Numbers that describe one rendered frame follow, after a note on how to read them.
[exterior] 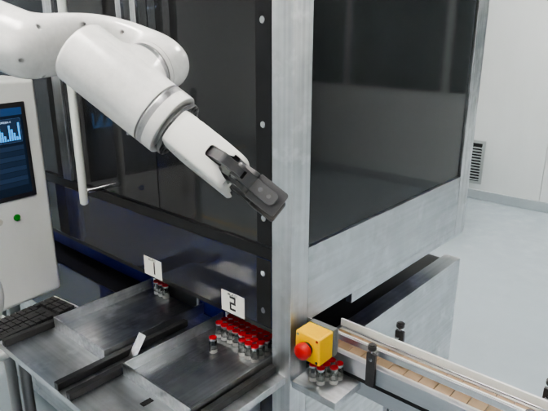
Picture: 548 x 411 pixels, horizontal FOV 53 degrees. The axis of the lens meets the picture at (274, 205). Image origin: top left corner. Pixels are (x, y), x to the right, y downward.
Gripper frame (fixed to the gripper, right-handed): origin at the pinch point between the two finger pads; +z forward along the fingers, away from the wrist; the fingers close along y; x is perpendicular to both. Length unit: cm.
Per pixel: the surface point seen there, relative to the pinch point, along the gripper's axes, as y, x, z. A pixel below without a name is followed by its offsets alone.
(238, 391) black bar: -64, -34, 17
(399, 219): -95, 27, 27
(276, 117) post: -49, 19, -14
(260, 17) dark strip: -43, 33, -29
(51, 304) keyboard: -119, -62, -44
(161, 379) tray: -71, -45, 1
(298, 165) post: -52, 14, -4
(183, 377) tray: -72, -41, 5
